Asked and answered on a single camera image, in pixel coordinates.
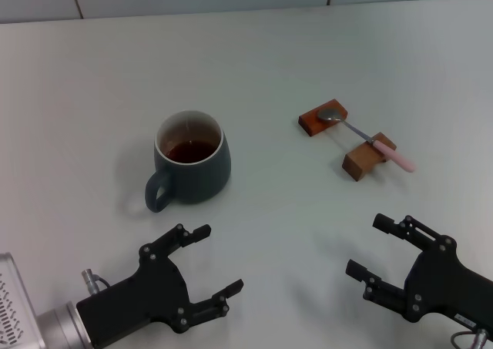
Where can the grey ceramic cup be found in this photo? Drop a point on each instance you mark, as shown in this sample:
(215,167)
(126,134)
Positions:
(200,179)

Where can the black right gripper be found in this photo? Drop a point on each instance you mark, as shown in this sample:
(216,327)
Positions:
(447,287)

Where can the white vented box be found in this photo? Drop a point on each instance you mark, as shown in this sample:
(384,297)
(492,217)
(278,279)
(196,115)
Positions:
(15,299)

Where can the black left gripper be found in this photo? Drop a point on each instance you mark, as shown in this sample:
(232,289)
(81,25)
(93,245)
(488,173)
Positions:
(142,299)

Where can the reddish wooden block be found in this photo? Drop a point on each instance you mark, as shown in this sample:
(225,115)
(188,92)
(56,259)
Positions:
(314,119)

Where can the light brown wooden block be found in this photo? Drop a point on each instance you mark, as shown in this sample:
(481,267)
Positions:
(364,160)

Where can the dark brown coffee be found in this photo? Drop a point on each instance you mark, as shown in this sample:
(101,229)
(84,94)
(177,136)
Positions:
(190,150)

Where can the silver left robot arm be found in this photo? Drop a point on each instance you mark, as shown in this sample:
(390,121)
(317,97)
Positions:
(61,322)

